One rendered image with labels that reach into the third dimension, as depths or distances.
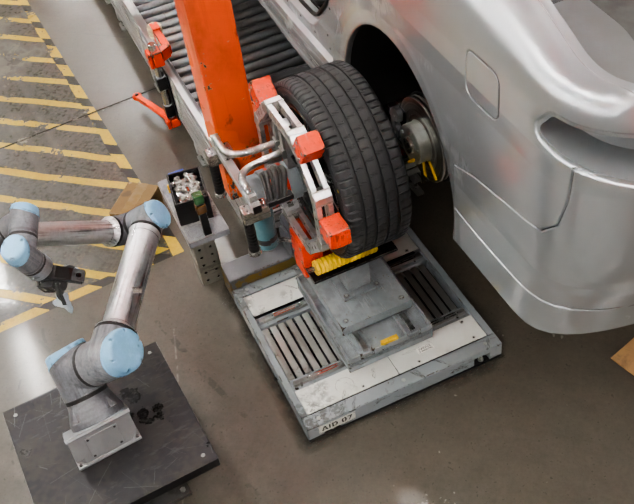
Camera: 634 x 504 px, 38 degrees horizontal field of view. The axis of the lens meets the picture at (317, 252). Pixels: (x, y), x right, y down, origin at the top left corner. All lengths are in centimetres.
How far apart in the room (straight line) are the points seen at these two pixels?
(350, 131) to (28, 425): 154
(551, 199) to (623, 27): 126
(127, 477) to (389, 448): 95
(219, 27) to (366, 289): 116
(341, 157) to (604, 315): 92
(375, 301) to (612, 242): 139
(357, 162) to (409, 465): 115
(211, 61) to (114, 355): 107
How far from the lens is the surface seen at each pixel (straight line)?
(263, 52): 498
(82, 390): 321
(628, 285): 261
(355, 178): 296
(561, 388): 366
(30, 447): 344
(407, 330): 360
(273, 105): 313
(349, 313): 360
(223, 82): 338
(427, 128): 324
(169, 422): 333
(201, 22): 324
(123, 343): 308
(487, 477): 343
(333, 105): 300
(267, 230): 344
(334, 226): 298
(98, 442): 324
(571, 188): 237
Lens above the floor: 294
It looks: 45 degrees down
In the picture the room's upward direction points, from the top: 9 degrees counter-clockwise
